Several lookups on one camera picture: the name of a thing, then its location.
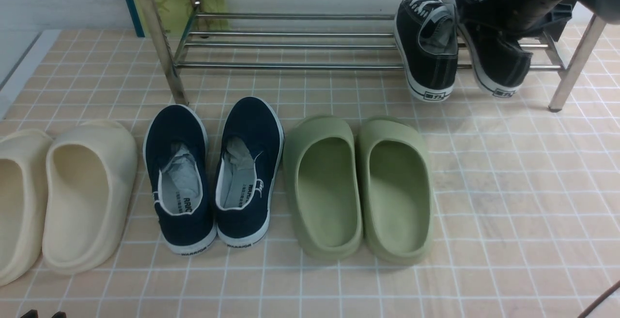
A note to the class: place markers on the black canvas sneaker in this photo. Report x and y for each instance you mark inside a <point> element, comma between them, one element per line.
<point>499,63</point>
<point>426,38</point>

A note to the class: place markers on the steel shoe rack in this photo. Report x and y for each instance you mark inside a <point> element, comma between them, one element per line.
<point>566,56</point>

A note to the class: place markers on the green foam slipper right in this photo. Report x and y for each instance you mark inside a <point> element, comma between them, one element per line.
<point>396,190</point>

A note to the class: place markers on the green foam slipper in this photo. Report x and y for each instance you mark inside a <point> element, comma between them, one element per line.
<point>322,187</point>
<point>396,190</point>

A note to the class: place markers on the green foam slipper left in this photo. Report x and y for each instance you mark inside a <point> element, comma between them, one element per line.
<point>322,187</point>

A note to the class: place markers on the navy slip-on shoe right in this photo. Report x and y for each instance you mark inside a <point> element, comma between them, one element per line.
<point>251,149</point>

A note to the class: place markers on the navy slip-on shoe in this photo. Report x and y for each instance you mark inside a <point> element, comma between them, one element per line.
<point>175,152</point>
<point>251,149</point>

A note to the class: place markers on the navy slip-on shoe left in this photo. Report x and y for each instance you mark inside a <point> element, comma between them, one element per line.
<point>175,152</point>

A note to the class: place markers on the cream foam slipper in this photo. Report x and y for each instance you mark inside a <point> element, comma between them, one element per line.
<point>23,200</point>
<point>91,170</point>

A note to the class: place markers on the cream foam slipper far left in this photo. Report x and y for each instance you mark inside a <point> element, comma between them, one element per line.
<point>23,200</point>

